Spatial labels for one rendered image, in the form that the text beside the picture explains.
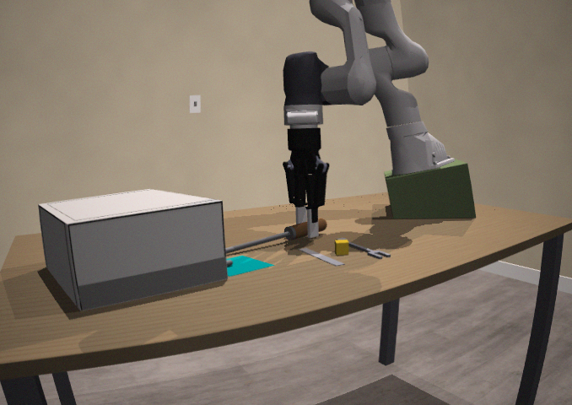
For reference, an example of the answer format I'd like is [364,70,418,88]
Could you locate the steel hook with wooden handle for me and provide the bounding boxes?
[225,218,327,253]

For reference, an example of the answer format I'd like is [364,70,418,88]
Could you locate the teal square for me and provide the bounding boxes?
[227,256,274,277]

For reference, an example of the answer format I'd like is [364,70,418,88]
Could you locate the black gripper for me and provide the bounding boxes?
[283,128,330,238]

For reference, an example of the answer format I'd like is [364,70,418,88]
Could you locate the small yellow cube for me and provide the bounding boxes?
[335,240,348,255]

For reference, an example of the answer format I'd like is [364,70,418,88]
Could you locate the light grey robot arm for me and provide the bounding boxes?
[283,0,455,175]

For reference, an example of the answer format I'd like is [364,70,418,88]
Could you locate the grey flat bar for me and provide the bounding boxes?
[299,248,345,266]

